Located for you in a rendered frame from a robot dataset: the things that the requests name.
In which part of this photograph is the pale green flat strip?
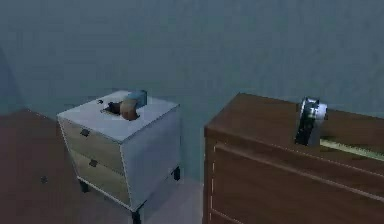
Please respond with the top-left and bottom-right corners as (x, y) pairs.
(319, 138), (384, 163)

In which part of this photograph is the brown and blue figurine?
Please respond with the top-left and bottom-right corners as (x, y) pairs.
(102, 89), (148, 122)

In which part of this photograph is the brown wooden dresser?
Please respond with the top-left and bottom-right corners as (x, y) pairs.
(202, 92), (384, 224)

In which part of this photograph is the silver black alarm clock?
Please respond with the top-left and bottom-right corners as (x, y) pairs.
(294, 96), (329, 147)

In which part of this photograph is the white two-drawer nightstand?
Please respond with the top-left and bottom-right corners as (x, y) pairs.
(56, 89), (183, 224)

